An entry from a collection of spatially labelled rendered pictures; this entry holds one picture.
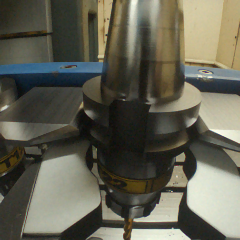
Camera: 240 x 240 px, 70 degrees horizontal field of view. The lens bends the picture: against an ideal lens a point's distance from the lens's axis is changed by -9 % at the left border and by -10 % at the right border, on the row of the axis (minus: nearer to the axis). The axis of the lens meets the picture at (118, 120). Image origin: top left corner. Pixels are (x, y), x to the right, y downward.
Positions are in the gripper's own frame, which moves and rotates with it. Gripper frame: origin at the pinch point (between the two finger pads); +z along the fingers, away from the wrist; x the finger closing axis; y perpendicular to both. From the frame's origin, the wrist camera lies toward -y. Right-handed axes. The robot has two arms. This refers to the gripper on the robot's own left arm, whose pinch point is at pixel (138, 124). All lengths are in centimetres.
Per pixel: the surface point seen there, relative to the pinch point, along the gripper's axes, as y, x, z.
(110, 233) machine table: 30.1, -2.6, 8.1
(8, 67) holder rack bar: -2.6, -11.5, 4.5
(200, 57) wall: 10, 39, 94
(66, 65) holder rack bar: -2.6, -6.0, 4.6
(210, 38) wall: -1, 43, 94
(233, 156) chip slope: 38, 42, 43
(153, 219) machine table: 30.0, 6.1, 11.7
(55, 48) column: 4, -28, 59
